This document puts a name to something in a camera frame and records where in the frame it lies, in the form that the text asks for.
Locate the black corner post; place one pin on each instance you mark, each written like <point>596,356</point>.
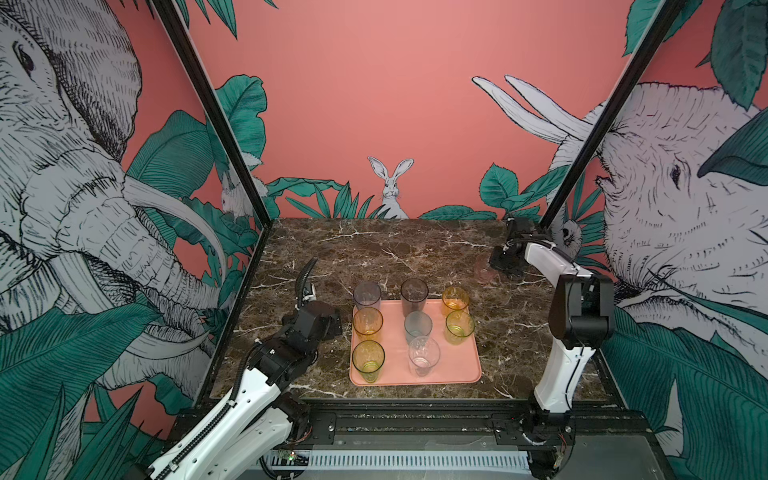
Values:
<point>652,38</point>
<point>176,30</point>

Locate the dark smoky glass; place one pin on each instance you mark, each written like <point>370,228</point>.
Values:
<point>413,294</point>

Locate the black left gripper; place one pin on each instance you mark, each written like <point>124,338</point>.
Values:
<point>335,325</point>

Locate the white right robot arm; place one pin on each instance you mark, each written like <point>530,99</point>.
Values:
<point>580,320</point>

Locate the black front rail base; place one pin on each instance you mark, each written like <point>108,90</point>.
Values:
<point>603,441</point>

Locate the black right corner post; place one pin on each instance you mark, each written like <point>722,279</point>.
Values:
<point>652,38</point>

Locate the frosted teal glass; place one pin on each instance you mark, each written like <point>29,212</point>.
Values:
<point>417,324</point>

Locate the white perforated strip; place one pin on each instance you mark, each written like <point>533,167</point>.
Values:
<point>513,462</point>

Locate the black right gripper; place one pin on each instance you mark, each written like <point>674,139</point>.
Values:
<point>496,260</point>

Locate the short yellow glass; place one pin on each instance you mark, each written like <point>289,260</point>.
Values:
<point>454,298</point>

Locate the tall yellow glass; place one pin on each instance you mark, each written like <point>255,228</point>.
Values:
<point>368,323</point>

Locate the clear colourless glass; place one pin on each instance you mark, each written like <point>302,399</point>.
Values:
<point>424,354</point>

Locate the black left corner post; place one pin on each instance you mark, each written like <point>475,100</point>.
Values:
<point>176,30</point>

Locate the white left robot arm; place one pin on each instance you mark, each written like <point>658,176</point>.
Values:
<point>258,413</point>

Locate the pink tray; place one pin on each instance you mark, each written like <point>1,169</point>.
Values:
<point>459,363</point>

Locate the clear blue tall glass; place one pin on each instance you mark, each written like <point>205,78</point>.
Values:
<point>367,294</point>

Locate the green glass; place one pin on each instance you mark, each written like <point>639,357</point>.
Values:
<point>368,359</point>
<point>459,326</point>

